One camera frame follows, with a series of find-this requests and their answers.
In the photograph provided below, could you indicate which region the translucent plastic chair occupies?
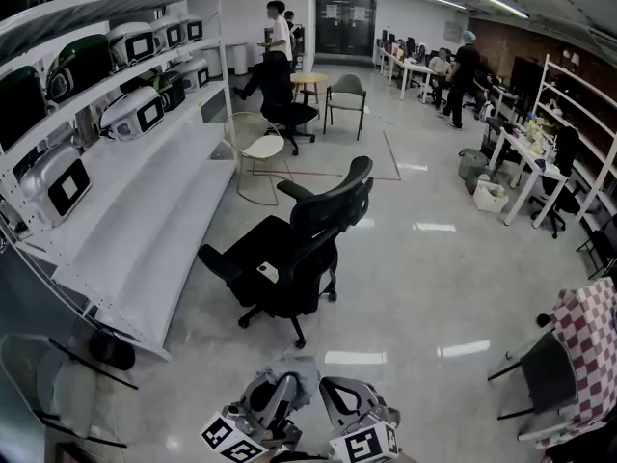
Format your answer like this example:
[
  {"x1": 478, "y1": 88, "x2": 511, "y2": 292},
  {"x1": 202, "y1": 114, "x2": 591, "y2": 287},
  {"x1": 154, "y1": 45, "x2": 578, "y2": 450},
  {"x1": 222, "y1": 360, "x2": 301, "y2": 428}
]
[{"x1": 0, "y1": 333, "x2": 141, "y2": 450}]

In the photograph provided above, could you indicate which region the pile of colourful small items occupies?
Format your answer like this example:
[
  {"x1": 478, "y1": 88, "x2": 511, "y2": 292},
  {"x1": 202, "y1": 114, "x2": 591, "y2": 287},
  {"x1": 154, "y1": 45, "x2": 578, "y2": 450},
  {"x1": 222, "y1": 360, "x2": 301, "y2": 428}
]
[{"x1": 510, "y1": 116, "x2": 560, "y2": 168}]

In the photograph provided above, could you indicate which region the white storage box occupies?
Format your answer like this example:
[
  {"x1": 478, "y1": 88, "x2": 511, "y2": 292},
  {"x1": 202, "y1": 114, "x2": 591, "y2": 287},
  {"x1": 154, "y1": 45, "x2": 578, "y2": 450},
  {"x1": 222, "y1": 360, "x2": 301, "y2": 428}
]
[{"x1": 471, "y1": 179, "x2": 510, "y2": 214}]

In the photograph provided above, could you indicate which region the black double door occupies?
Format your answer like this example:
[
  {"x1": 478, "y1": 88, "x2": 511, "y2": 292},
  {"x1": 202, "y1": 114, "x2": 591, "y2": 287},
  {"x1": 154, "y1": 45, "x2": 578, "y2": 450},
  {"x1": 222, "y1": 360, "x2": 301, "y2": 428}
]
[{"x1": 315, "y1": 0, "x2": 378, "y2": 58}]

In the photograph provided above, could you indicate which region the round wooden table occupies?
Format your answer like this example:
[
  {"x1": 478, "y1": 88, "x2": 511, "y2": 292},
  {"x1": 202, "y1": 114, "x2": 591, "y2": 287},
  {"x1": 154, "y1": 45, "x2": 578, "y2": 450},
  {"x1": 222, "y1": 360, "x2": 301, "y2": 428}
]
[{"x1": 290, "y1": 71, "x2": 330, "y2": 108}]

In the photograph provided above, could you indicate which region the red floor tape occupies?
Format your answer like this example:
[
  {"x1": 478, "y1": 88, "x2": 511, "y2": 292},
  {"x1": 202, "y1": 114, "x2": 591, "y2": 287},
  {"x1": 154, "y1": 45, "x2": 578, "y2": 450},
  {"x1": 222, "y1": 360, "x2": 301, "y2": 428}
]
[{"x1": 248, "y1": 129, "x2": 402, "y2": 182}]

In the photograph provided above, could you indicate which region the white metal shelving unit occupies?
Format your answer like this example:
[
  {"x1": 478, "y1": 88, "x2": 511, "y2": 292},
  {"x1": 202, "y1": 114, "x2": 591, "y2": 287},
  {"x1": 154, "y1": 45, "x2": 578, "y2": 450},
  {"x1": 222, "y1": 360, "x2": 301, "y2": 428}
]
[{"x1": 0, "y1": 0, "x2": 240, "y2": 361}]

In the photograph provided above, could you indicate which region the small dark cabinet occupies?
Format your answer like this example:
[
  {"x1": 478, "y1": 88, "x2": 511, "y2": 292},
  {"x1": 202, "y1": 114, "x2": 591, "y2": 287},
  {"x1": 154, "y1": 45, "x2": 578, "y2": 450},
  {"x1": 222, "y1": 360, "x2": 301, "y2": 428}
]
[{"x1": 291, "y1": 24, "x2": 306, "y2": 71}]

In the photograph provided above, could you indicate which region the long white desk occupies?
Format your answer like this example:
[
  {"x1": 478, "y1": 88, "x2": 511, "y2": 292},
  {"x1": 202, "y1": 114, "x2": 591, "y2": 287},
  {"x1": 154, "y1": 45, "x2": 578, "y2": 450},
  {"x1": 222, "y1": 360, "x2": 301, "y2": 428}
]
[{"x1": 375, "y1": 45, "x2": 438, "y2": 103}]

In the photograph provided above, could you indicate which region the brown round basket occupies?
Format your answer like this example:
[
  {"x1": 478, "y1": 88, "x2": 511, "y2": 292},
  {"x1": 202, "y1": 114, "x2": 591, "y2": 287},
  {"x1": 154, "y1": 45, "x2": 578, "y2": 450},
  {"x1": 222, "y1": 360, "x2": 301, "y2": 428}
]
[{"x1": 464, "y1": 166, "x2": 493, "y2": 196}]

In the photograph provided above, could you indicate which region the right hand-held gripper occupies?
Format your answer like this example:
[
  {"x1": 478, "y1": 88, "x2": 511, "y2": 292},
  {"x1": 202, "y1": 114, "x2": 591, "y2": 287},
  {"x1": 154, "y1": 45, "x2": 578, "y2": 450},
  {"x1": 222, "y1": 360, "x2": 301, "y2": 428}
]
[{"x1": 318, "y1": 376, "x2": 402, "y2": 463}]

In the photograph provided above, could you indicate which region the black high-back office chair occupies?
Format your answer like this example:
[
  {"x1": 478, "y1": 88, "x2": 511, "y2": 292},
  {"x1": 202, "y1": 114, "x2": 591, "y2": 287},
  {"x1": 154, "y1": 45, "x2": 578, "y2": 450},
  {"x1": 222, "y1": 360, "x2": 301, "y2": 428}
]
[{"x1": 259, "y1": 58, "x2": 320, "y2": 157}]

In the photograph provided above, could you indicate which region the black swivel chair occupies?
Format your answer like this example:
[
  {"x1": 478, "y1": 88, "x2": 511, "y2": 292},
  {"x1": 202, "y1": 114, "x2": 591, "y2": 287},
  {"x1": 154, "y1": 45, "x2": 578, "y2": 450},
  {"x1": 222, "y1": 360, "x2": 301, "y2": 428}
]
[{"x1": 527, "y1": 125, "x2": 587, "y2": 239}]

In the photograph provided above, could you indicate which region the grey-green armchair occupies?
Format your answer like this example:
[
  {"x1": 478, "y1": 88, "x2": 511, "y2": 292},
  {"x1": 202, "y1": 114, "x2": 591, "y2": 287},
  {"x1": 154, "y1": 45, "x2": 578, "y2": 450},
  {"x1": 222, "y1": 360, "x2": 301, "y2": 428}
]
[{"x1": 322, "y1": 73, "x2": 367, "y2": 142}]

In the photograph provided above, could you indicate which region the white open rack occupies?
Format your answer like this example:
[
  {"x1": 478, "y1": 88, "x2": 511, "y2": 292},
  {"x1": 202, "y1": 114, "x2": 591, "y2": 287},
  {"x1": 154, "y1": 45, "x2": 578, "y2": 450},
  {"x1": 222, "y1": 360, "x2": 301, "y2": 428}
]
[{"x1": 532, "y1": 53, "x2": 617, "y2": 231}]

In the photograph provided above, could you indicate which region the gold wire chair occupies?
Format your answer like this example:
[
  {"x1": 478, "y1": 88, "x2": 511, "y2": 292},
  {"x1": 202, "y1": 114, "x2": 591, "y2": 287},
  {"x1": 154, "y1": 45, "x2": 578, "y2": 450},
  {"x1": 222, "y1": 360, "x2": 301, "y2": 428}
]
[{"x1": 223, "y1": 111, "x2": 295, "y2": 207}]

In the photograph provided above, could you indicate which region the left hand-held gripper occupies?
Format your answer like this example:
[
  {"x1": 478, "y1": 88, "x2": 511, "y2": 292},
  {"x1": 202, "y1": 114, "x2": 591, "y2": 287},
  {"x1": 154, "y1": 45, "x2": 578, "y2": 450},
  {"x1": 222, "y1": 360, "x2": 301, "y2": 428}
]
[{"x1": 200, "y1": 372, "x2": 303, "y2": 463}]

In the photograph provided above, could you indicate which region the grey storage bag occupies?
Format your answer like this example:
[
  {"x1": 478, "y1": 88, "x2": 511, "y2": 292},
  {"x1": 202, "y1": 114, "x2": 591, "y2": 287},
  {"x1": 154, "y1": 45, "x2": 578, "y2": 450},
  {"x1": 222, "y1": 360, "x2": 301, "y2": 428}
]
[{"x1": 457, "y1": 147, "x2": 491, "y2": 180}]

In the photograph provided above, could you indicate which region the group of white screen devices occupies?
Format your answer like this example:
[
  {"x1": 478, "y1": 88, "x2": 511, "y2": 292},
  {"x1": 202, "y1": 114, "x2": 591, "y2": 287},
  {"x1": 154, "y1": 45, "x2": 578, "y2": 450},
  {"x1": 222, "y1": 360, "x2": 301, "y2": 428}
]
[{"x1": 18, "y1": 0, "x2": 213, "y2": 229}]

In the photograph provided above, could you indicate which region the small white device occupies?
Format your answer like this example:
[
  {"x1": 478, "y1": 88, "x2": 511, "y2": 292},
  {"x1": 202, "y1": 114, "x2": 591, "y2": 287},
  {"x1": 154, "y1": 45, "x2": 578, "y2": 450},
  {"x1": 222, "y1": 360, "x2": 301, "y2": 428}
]
[{"x1": 255, "y1": 260, "x2": 281, "y2": 284}]

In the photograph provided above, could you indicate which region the black round base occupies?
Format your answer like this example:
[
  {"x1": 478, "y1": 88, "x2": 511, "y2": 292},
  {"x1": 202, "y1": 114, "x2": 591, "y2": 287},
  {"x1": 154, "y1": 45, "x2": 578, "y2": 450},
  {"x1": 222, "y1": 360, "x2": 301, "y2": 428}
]
[{"x1": 89, "y1": 328, "x2": 137, "y2": 371}]

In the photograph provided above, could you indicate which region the grey chair with black legs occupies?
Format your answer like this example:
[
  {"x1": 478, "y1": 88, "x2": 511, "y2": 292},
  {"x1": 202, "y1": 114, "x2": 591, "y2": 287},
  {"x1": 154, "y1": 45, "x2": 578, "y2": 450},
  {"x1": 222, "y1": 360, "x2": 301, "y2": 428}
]
[{"x1": 487, "y1": 330, "x2": 579, "y2": 422}]

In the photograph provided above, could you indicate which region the small white desk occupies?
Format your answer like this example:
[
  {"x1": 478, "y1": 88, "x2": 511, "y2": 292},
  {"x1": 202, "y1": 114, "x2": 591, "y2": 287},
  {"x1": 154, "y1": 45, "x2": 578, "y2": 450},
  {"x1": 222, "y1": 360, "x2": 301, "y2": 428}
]
[{"x1": 489, "y1": 126, "x2": 570, "y2": 229}]

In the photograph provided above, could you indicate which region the black folding chair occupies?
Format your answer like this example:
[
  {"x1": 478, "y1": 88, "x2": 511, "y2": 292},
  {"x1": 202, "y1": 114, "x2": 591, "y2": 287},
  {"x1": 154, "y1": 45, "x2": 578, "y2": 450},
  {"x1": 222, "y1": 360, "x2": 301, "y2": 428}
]
[{"x1": 576, "y1": 224, "x2": 617, "y2": 279}]

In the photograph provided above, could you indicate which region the grey hooded jacket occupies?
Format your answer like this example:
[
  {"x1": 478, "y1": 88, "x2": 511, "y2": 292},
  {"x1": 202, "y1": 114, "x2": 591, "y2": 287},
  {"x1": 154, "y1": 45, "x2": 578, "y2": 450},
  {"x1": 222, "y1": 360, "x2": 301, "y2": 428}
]
[{"x1": 257, "y1": 354, "x2": 322, "y2": 412}]

